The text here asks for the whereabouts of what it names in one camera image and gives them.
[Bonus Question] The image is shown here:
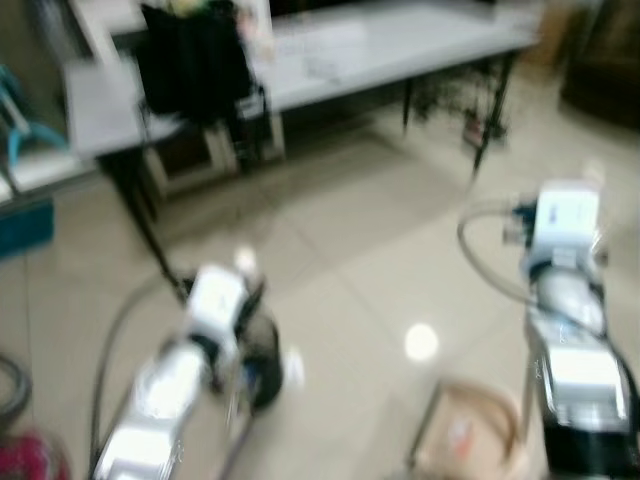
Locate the slanted black table leg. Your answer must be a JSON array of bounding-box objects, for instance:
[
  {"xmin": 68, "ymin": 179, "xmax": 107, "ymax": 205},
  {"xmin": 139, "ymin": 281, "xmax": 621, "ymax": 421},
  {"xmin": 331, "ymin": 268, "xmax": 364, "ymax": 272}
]
[{"xmin": 98, "ymin": 150, "xmax": 193, "ymax": 303}]

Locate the brown cardboard box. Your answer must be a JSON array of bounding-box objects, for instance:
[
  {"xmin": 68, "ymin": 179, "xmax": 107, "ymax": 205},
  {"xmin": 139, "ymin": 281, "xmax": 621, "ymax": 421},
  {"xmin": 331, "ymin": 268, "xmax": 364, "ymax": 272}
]
[{"xmin": 408, "ymin": 377, "xmax": 533, "ymax": 480}]

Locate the grey left arm cable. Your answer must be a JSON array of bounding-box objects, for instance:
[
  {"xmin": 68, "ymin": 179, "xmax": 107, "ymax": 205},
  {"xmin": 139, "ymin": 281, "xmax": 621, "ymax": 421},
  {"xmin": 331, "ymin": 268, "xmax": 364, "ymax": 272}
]
[{"xmin": 88, "ymin": 272, "xmax": 193, "ymax": 471}]

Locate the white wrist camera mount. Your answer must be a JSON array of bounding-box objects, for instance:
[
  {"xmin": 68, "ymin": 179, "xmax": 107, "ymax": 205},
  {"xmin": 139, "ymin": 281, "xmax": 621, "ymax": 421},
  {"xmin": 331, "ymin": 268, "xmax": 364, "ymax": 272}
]
[
  {"xmin": 528, "ymin": 180, "xmax": 603, "ymax": 263},
  {"xmin": 185, "ymin": 264, "xmax": 251, "ymax": 346}
]

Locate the thin broom handle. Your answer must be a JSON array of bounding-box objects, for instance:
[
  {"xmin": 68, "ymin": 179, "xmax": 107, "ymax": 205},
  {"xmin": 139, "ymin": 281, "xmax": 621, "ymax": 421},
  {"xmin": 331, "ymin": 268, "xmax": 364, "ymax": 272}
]
[{"xmin": 212, "ymin": 385, "xmax": 255, "ymax": 480}]

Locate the black bag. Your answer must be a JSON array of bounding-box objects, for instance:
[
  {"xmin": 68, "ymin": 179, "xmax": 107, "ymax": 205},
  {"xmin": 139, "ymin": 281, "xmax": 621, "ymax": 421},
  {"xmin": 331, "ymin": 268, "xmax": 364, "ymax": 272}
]
[{"xmin": 133, "ymin": 0, "xmax": 258, "ymax": 128}]

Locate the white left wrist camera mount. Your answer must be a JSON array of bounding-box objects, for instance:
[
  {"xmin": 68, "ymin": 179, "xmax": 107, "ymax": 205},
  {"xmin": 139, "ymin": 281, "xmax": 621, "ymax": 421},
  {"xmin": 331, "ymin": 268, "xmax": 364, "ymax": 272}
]
[{"xmin": 185, "ymin": 264, "xmax": 251, "ymax": 346}]

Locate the long grey folding table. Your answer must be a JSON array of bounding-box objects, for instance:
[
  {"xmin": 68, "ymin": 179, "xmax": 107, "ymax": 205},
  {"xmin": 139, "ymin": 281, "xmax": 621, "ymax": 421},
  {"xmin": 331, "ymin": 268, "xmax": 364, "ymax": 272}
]
[{"xmin": 63, "ymin": 0, "xmax": 543, "ymax": 159}]

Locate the teal plastic item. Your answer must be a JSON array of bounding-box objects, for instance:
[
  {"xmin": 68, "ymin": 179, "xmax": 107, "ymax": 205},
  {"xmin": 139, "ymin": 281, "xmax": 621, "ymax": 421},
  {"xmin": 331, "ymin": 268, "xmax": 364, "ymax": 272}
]
[{"xmin": 0, "ymin": 64, "xmax": 65, "ymax": 169}]

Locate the dark brown furniture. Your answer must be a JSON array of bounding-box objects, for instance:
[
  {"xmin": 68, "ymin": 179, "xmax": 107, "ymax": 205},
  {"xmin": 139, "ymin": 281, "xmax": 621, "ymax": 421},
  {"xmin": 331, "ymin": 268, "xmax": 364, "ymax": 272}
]
[{"xmin": 558, "ymin": 0, "xmax": 640, "ymax": 129}]

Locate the dark grey hose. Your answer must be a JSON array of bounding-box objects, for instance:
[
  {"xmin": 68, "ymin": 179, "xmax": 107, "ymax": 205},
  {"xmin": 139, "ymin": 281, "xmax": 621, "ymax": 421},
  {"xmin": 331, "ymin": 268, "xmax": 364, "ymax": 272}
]
[{"xmin": 0, "ymin": 352, "xmax": 33, "ymax": 433}]

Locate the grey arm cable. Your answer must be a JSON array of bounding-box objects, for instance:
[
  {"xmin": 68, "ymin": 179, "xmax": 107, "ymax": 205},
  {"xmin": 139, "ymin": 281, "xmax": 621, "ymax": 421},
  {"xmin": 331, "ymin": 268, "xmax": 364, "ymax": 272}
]
[
  {"xmin": 457, "ymin": 198, "xmax": 541, "ymax": 304},
  {"xmin": 88, "ymin": 272, "xmax": 193, "ymax": 471}
]

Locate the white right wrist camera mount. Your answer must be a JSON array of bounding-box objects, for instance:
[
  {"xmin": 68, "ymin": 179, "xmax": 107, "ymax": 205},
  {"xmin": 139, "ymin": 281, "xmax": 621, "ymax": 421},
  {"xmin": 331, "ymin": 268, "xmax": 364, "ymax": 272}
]
[{"xmin": 528, "ymin": 180, "xmax": 603, "ymax": 263}]

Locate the blue box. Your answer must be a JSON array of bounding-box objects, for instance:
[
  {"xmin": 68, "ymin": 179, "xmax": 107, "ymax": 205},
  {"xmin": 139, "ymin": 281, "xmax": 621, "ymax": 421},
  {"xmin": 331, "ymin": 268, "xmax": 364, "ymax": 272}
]
[{"xmin": 0, "ymin": 198, "xmax": 57, "ymax": 259}]

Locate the black folding table leg frame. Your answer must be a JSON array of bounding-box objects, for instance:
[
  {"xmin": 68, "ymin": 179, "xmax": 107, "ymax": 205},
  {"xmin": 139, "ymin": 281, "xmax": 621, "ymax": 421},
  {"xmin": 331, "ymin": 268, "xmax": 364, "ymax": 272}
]
[{"xmin": 398, "ymin": 50, "xmax": 523, "ymax": 183}]

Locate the grey right arm cable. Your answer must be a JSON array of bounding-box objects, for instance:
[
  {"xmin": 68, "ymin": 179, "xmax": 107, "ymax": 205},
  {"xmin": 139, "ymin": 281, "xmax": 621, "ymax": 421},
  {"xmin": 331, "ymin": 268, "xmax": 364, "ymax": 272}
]
[{"xmin": 457, "ymin": 198, "xmax": 541, "ymax": 304}]

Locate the white frame stand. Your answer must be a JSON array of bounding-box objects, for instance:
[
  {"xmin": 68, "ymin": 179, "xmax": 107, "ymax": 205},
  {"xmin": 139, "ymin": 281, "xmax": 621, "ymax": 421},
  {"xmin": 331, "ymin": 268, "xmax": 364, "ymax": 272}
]
[{"xmin": 72, "ymin": 0, "xmax": 289, "ymax": 197}]

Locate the red pink item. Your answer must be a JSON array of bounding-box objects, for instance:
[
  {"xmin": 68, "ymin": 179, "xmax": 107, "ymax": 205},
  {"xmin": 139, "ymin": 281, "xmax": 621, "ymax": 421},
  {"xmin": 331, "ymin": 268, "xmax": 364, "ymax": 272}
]
[{"xmin": 0, "ymin": 428, "xmax": 73, "ymax": 480}]

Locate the white low table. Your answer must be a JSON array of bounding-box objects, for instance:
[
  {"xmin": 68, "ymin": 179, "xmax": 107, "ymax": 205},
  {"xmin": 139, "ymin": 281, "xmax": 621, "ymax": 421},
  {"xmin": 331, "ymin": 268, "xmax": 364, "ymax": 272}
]
[{"xmin": 0, "ymin": 148, "xmax": 101, "ymax": 201}]

